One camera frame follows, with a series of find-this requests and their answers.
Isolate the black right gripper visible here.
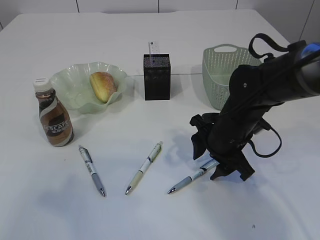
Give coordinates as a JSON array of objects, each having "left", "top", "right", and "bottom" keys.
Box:
[{"left": 189, "top": 104, "right": 271, "bottom": 181}]

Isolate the clear plastic ruler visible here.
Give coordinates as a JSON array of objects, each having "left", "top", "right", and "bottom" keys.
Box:
[{"left": 148, "top": 41, "right": 160, "bottom": 62}]

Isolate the sugared bread roll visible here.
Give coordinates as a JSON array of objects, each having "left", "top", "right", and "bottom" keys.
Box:
[{"left": 89, "top": 71, "right": 117, "bottom": 103}]

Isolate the brown Nescafe coffee bottle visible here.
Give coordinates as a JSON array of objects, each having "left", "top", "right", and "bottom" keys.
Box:
[{"left": 33, "top": 78, "right": 74, "bottom": 147}]

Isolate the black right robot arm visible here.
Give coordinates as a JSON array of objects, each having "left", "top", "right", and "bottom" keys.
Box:
[{"left": 190, "top": 41, "right": 320, "bottom": 180}]

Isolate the blue grip ballpoint pen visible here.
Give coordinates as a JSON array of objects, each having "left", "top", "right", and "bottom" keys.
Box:
[{"left": 167, "top": 159, "right": 219, "bottom": 195}]

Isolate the cream grip ballpoint pen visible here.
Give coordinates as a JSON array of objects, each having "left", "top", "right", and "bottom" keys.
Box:
[{"left": 125, "top": 141, "right": 163, "bottom": 195}]

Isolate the green woven plastic basket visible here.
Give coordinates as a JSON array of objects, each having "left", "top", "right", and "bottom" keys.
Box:
[{"left": 202, "top": 43, "right": 261, "bottom": 110}]

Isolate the black mesh pen holder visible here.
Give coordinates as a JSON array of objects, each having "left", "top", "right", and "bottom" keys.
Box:
[{"left": 143, "top": 54, "right": 171, "bottom": 101}]

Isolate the grey grip ballpoint pen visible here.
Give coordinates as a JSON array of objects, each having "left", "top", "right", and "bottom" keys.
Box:
[{"left": 78, "top": 144, "right": 107, "bottom": 197}]

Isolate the green wavy glass plate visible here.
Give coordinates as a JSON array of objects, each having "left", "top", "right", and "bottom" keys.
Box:
[{"left": 49, "top": 61, "right": 127, "bottom": 114}]

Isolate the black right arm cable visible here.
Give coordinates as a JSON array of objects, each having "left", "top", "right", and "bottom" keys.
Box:
[{"left": 248, "top": 33, "right": 311, "bottom": 158}]

